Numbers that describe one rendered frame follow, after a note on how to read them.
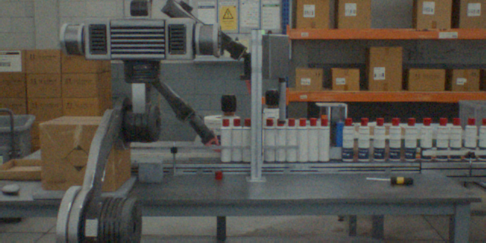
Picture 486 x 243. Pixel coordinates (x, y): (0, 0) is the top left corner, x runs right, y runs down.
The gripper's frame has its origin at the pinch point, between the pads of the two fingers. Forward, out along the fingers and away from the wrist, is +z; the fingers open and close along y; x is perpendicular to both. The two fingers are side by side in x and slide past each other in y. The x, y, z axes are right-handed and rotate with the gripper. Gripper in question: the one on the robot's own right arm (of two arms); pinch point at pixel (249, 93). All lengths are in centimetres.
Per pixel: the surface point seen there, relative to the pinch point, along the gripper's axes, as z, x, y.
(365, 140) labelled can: 21, 24, -53
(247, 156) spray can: 27.7, 23.1, 2.8
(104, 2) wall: -69, -451, 154
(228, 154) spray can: 26.7, 22.3, 11.7
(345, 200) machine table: 35, 68, -33
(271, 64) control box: -16.1, 36.7, -6.9
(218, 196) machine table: 35, 62, 17
